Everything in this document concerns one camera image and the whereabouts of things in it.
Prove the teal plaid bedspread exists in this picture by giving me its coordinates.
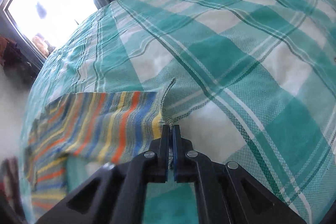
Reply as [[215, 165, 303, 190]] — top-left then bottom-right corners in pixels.
[[19, 0, 336, 224]]

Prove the striped knit sweater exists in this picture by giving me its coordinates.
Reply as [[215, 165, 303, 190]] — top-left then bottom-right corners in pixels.
[[24, 84, 172, 215]]

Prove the bright glass window door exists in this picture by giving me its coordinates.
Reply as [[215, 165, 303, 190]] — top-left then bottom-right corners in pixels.
[[1, 0, 97, 58]]

